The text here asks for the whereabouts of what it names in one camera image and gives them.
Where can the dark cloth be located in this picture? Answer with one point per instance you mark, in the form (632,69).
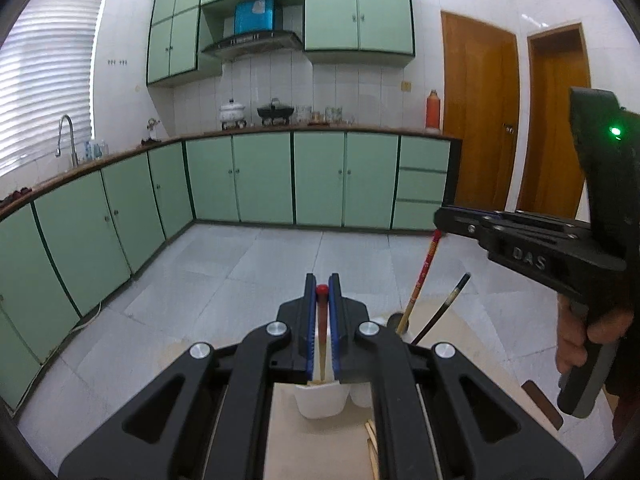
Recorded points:
(15,196)

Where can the white window blind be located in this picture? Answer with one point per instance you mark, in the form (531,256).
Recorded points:
(47,75)

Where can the metal kitchen faucet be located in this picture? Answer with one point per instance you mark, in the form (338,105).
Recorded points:
(70,140)

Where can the dark brown wooden piece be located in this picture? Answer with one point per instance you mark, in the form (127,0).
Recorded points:
(541,405)

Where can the white lidded pot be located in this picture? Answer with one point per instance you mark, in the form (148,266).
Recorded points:
(232,111)

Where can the green base cabinets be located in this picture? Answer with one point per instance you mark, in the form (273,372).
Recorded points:
(260,180)

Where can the plain wooden door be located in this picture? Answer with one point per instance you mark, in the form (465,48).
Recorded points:
(555,125)

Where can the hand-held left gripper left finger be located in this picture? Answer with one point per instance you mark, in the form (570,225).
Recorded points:
(311,320)

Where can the red thermos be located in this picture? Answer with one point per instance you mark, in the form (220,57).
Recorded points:
(433,112)

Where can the green wall cabinets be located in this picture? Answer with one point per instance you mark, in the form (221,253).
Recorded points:
(357,10)

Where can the white plastic utensil holder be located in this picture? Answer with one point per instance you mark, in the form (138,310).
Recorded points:
(320,402)

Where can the bottles beside sink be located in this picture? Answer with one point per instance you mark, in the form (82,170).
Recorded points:
(96,150)

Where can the stack of patterned bowls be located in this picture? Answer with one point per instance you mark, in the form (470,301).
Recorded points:
(302,115)

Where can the person's right hand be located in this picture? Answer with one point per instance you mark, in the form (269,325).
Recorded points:
(570,340)

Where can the green drawer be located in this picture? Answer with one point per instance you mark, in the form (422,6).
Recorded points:
(421,186)
(425,154)
(417,215)

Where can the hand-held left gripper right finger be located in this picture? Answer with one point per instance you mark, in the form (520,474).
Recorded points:
(336,320)

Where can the black range hood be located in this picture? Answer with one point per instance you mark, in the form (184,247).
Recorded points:
(255,42)

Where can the pale chopstick red patterned end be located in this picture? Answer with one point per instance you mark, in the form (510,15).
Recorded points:
(422,275)

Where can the black chopstick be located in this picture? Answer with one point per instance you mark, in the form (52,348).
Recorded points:
(442,310)

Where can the black wok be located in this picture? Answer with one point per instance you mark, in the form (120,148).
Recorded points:
(275,109)

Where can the plain wooden chopstick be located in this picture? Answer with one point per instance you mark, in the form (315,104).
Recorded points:
(373,455)
(370,430)

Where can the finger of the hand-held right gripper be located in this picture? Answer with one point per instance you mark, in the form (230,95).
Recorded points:
(457,225)
(530,219)

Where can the wooden chopstick red patterned end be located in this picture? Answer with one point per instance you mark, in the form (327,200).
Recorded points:
(322,320)

